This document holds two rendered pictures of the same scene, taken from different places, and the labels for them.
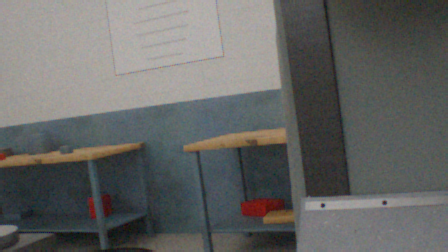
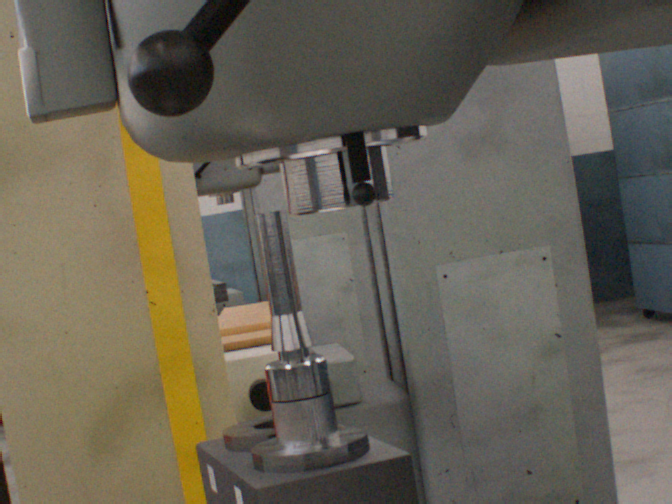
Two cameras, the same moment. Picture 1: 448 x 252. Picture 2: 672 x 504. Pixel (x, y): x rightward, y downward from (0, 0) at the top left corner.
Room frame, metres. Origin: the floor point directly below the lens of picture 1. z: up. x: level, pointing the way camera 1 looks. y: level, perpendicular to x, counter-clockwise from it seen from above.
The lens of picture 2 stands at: (0.04, -0.48, 1.29)
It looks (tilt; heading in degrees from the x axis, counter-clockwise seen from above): 3 degrees down; 50
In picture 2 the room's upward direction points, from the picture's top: 9 degrees counter-clockwise
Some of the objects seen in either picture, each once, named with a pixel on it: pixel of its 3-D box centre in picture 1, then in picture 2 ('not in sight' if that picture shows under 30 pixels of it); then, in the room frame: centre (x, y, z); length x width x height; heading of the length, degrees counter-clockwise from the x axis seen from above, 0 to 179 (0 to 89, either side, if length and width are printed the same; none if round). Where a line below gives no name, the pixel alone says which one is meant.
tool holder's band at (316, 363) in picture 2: not in sight; (295, 366); (0.62, 0.27, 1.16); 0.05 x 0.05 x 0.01
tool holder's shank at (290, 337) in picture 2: not in sight; (282, 286); (0.62, 0.27, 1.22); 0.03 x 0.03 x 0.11
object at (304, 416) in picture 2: not in sight; (302, 407); (0.62, 0.27, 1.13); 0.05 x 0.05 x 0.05
